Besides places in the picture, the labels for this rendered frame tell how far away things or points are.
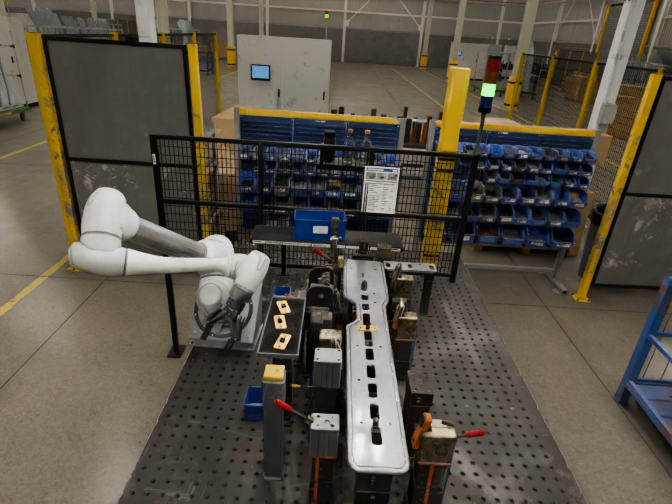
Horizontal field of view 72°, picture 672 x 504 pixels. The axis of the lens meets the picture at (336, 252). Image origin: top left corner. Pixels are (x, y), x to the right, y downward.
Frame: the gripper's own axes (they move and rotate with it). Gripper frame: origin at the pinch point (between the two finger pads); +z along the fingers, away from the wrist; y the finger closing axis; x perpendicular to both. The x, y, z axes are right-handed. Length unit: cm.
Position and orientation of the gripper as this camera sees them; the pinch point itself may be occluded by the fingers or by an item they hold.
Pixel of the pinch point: (214, 344)
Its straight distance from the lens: 195.6
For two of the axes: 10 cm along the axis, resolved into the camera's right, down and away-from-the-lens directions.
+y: -7.6, -3.5, 5.5
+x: -4.6, -3.1, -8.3
